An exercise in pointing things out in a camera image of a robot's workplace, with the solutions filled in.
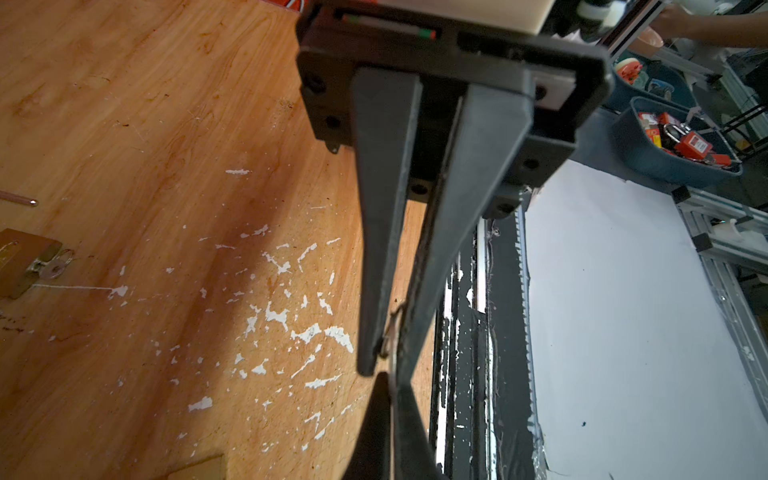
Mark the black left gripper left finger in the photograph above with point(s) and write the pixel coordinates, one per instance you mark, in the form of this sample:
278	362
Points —
371	457

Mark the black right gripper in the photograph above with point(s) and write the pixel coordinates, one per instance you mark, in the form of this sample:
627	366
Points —
383	77

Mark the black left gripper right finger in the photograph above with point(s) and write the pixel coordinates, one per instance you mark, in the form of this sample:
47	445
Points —
413	455

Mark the small silver key with ring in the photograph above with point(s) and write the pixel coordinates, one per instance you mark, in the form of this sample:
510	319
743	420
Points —
52	269

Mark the large brass padlock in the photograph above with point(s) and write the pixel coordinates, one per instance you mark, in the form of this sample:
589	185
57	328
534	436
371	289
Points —
19	251

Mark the person forearm in background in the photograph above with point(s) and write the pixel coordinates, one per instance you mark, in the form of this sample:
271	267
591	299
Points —
731	31

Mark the blue bin with padlocks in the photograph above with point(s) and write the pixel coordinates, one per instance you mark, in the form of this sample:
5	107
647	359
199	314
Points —
674	145

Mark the white sheet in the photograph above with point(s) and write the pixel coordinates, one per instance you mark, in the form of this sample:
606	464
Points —
636	375

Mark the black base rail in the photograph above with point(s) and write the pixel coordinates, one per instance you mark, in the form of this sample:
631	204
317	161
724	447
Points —
483	417

